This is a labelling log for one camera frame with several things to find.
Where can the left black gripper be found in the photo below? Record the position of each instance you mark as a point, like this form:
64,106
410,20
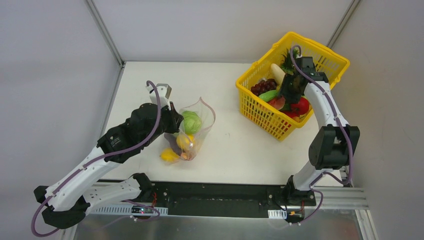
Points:
174,117

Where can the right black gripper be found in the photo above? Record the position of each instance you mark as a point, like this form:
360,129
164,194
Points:
294,87

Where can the toy steak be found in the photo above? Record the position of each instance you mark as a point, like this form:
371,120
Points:
184,155

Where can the green toy cabbage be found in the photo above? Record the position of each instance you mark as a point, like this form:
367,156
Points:
192,123

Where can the toy watermelon slice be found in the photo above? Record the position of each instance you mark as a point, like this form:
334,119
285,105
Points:
277,103

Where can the toy purple grapes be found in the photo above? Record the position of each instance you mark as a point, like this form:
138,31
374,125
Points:
263,86

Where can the small green toy vegetable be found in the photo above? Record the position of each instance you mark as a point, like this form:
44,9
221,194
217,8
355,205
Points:
269,95

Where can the yellow toy lemon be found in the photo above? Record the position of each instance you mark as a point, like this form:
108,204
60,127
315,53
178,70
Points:
185,141
168,155

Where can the clear zip top bag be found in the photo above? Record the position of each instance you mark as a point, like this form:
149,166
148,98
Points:
208,116

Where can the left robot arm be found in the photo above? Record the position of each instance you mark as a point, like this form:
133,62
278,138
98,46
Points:
70,200

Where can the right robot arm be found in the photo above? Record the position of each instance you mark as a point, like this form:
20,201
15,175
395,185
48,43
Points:
334,145

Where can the white toy radish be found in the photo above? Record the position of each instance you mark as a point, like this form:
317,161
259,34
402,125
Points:
278,73

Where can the toy pineapple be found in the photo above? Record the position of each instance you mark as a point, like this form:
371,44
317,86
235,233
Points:
287,64

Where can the red toy tomato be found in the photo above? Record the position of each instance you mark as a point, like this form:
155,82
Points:
300,108

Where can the yellow plastic basket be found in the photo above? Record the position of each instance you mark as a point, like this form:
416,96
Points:
260,112

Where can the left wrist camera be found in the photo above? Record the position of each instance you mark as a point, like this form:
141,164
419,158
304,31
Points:
164,91

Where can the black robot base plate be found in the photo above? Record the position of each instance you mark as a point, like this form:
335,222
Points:
225,200

